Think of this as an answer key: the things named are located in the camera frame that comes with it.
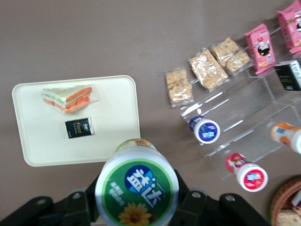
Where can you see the clear acrylic tiered stand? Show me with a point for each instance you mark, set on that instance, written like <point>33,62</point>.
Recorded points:
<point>254,113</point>

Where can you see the beige plastic tray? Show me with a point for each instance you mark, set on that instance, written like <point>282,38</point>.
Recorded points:
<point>47,150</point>

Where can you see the pink snack packet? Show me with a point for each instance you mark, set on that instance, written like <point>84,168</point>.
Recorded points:
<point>259,49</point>
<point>291,28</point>

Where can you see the orange gum bottle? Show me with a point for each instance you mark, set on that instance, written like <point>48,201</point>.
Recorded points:
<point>287,136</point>

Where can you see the wrapped puffed snack pack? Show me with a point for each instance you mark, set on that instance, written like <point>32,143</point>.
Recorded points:
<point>289,217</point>

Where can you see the green gum bottle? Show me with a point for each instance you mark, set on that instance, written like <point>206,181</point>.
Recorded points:
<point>136,183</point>

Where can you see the purple gum bottle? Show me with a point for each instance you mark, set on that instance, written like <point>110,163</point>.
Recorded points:
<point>206,130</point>

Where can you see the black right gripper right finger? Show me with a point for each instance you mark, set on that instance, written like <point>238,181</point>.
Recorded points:
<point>190,200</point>

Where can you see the wicker basket with snacks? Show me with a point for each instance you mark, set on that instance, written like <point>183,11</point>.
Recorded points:
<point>281,195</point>

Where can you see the black tissue pack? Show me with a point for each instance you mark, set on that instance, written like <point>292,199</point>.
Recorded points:
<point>78,128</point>
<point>288,75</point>

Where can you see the small wrapped triangle sandwich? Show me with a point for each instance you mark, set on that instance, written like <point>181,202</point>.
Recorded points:
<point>68,100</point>

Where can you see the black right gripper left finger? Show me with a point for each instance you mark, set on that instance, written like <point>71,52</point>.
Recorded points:
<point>81,200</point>

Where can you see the wrapped rice cracker bar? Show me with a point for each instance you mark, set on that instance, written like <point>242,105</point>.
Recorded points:
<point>178,87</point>
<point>230,56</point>
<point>208,69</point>

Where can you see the red gum bottle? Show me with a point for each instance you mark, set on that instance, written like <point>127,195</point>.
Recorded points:
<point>251,176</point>

